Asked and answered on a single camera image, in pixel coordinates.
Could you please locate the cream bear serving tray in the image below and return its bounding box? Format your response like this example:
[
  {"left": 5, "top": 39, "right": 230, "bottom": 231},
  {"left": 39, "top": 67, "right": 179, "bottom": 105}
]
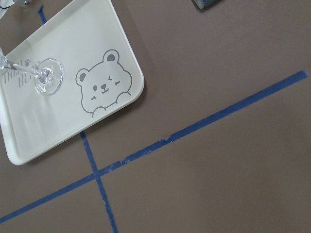
[{"left": 0, "top": 0, "right": 144, "bottom": 165}]

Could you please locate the clear wine glass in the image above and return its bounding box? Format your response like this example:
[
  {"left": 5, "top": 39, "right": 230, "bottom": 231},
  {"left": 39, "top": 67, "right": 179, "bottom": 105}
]
[{"left": 0, "top": 49, "right": 64, "bottom": 96}]

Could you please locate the grey folded cloth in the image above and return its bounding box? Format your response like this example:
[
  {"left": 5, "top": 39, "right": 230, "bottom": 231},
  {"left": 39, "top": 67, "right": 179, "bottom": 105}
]
[{"left": 193, "top": 0, "right": 220, "bottom": 10}]

